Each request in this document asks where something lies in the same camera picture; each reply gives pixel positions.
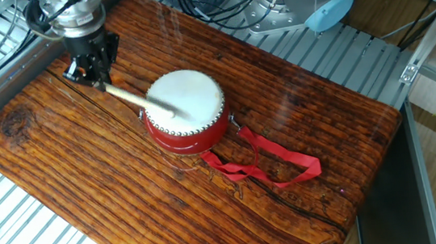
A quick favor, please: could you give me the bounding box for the aluminium table edge rail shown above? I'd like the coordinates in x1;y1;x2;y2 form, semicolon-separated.
400;97;436;244

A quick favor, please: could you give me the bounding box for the black cable bundle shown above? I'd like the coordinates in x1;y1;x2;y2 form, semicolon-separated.
160;0;306;44

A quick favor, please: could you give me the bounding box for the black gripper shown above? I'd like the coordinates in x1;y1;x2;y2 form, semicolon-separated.
57;25;126;96

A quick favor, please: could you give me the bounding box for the wooden drumstick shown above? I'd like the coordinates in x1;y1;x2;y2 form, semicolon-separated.
103;75;186;128

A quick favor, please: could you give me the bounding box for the glossy wood grain board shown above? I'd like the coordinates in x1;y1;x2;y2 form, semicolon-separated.
0;0;417;244

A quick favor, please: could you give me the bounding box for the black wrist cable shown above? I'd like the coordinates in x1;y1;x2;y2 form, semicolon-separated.
22;0;87;44

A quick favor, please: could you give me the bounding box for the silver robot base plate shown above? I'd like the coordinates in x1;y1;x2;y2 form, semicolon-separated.
236;0;355;39

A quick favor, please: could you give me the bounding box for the red ribbon strap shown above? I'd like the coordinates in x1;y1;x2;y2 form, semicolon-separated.
196;117;325;197

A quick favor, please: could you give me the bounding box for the red drum with white skin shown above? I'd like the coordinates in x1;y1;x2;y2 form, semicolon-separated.
134;65;235;161

